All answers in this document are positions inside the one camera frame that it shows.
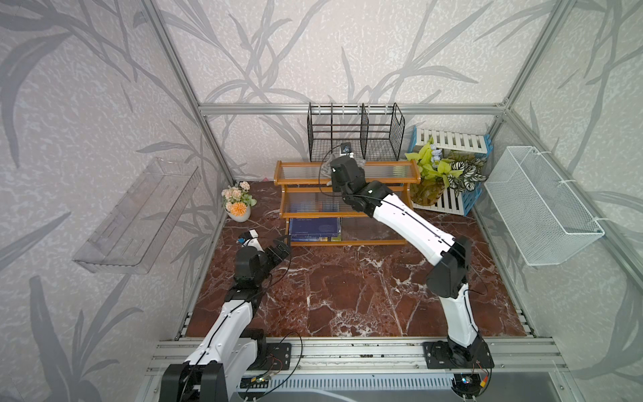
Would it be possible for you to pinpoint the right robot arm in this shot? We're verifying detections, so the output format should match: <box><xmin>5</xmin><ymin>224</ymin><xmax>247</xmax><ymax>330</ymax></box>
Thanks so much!
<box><xmin>329</xmin><ymin>156</ymin><xmax>495</xmax><ymax>372</ymax></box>

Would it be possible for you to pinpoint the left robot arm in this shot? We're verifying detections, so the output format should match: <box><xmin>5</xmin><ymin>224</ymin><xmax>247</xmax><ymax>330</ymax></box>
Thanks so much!
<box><xmin>159</xmin><ymin>236</ymin><xmax>291</xmax><ymax>401</ymax></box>

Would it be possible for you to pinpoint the orange wooden bookshelf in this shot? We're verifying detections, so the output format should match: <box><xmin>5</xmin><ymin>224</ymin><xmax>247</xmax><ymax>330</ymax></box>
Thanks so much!
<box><xmin>273</xmin><ymin>160</ymin><xmax>422</xmax><ymax>247</ymax></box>

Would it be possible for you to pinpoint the flower pot with orange flowers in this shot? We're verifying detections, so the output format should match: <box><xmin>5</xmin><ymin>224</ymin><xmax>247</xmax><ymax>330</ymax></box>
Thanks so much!
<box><xmin>221</xmin><ymin>181</ymin><xmax>257</xmax><ymax>223</ymax></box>

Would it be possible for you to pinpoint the green potted plant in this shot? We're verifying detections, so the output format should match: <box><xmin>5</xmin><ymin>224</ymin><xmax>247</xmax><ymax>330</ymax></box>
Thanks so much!
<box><xmin>405</xmin><ymin>140</ymin><xmax>463</xmax><ymax>206</ymax></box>

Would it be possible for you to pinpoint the white and blue slatted crate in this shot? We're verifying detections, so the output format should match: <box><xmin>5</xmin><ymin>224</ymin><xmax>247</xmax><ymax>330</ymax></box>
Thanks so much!
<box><xmin>405</xmin><ymin>127</ymin><xmax>492</xmax><ymax>216</ymax></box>

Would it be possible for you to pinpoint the spotted leaf plant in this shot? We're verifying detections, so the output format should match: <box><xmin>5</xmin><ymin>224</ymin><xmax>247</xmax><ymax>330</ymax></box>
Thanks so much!
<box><xmin>448</xmin><ymin>156</ymin><xmax>487</xmax><ymax>194</ymax></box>

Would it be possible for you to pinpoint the black wire file rack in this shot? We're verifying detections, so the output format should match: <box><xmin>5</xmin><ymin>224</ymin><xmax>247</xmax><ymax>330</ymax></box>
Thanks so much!
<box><xmin>306</xmin><ymin>103</ymin><xmax>406</xmax><ymax>162</ymax></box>

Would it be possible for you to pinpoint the clear acrylic wall shelf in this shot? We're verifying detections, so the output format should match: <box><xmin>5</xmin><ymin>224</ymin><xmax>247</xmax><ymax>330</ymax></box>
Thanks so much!
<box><xmin>73</xmin><ymin>157</ymin><xmax>202</xmax><ymax>275</ymax></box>

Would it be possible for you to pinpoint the white wire basket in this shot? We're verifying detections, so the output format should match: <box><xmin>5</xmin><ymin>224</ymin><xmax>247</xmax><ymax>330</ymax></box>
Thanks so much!
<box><xmin>485</xmin><ymin>146</ymin><xmax>604</xmax><ymax>266</ymax></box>

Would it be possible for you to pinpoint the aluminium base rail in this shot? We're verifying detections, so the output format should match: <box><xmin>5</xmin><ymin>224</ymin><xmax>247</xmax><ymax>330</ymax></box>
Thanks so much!
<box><xmin>144</xmin><ymin>336</ymin><xmax>569</xmax><ymax>377</ymax></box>

